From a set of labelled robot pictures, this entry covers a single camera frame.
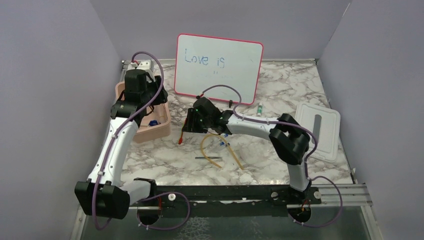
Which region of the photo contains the yellow rubber tube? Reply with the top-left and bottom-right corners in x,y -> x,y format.
200,133 -> 244,170

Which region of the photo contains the graduated cylinder blue base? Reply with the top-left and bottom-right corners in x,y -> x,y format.
148,120 -> 159,127

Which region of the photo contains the pink plastic bin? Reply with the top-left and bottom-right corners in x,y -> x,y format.
107,83 -> 171,143

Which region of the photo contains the black metal rod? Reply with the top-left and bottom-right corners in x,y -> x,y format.
194,156 -> 223,160

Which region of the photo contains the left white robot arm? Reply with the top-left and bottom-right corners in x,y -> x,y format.
74,69 -> 168,220

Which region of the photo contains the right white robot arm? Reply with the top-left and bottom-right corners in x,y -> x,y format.
182,97 -> 318,204

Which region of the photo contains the pink framed whiteboard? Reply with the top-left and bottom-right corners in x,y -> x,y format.
173,33 -> 264,105

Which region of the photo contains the small green white vial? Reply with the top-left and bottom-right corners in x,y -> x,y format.
256,102 -> 263,116

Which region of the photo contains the white plastic bin lid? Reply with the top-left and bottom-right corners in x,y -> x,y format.
295,102 -> 341,163

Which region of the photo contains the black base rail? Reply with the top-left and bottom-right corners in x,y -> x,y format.
133,184 -> 322,218

